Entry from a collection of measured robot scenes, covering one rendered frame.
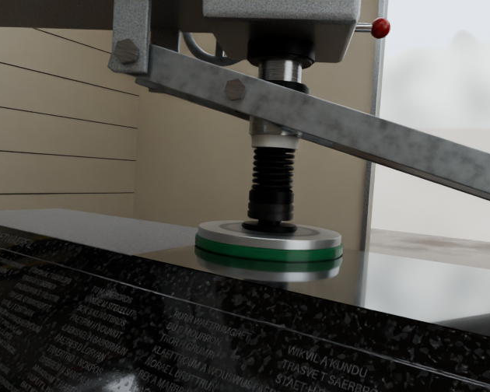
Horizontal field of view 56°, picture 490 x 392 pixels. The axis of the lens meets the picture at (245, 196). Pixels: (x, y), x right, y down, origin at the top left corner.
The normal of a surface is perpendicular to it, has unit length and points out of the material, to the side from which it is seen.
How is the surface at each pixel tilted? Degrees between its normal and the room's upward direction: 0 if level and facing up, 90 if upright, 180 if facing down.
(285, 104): 90
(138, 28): 90
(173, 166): 90
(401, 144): 90
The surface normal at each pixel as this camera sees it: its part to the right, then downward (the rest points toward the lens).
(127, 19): -0.11, 0.04
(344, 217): -0.51, 0.01
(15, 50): 0.85, 0.08
